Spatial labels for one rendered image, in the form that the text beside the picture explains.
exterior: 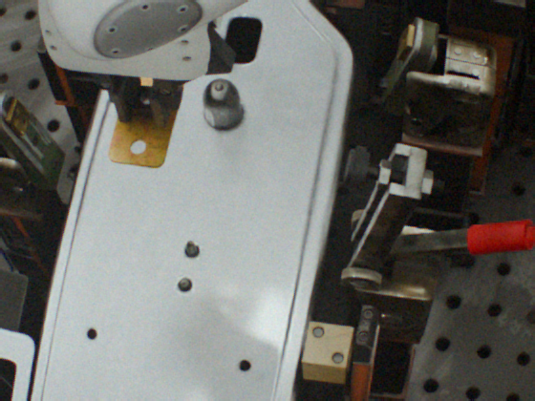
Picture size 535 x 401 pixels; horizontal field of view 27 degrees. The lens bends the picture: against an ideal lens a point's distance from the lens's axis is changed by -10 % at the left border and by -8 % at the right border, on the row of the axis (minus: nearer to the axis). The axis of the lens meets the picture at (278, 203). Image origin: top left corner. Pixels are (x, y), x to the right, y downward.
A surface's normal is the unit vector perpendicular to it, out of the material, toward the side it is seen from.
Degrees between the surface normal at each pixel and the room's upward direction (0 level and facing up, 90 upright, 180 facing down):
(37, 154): 78
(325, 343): 0
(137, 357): 0
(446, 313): 0
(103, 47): 91
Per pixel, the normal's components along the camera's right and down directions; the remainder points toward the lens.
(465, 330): -0.04, -0.39
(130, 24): 0.28, 0.81
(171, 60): -0.10, 0.93
